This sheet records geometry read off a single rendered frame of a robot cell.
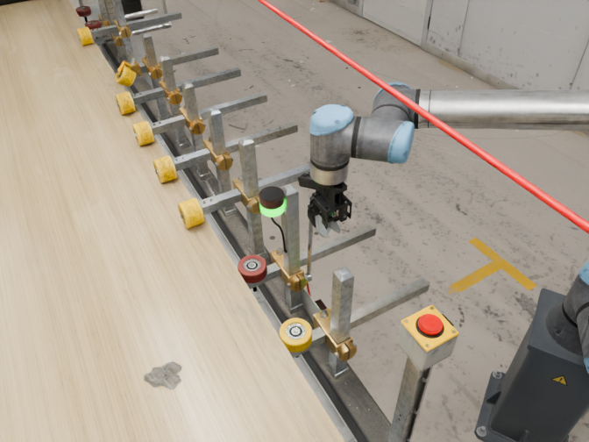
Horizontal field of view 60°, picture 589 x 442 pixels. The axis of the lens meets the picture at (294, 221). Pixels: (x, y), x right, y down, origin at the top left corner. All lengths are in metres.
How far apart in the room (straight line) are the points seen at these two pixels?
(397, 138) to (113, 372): 0.83
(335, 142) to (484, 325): 1.60
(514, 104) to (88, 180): 1.32
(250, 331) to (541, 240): 2.04
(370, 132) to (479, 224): 1.97
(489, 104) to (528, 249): 1.81
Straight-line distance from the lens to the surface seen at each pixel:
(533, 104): 1.20
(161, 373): 1.24
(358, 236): 1.55
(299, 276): 1.42
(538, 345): 1.75
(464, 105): 1.19
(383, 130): 1.08
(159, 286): 1.41
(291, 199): 1.23
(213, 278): 1.40
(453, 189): 3.18
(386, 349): 2.34
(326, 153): 1.10
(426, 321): 0.90
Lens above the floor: 1.94
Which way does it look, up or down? 43 degrees down
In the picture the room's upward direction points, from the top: 2 degrees counter-clockwise
